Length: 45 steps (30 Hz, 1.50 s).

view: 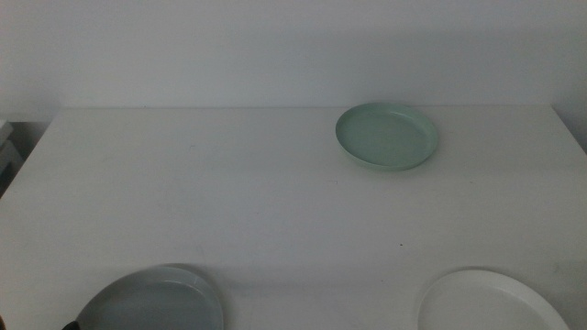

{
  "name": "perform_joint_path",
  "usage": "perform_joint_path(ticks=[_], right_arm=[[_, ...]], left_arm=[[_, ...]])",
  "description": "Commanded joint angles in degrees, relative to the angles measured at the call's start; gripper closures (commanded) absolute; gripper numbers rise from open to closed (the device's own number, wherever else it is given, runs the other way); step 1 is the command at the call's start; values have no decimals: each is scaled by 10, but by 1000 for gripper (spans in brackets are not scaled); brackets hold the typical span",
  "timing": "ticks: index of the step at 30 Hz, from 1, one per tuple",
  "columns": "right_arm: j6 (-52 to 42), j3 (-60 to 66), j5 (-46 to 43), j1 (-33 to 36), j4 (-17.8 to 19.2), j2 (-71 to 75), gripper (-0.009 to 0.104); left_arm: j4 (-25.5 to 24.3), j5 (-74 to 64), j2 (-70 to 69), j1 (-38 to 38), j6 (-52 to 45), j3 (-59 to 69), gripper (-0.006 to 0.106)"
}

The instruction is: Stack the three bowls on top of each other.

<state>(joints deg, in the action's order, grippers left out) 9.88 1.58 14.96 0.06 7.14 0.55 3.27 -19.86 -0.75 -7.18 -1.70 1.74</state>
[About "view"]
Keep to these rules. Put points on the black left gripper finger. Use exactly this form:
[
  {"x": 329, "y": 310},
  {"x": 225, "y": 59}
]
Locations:
[{"x": 70, "y": 326}]

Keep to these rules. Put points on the grey shallow bowl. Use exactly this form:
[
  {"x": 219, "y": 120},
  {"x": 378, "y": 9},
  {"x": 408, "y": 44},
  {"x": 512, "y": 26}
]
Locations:
[{"x": 151, "y": 302}]

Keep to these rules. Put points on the pale green shallow bowl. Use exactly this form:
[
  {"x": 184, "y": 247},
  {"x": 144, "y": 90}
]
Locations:
[{"x": 386, "y": 137}]

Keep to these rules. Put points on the white shallow bowl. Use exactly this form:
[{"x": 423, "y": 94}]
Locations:
[{"x": 486, "y": 307}]

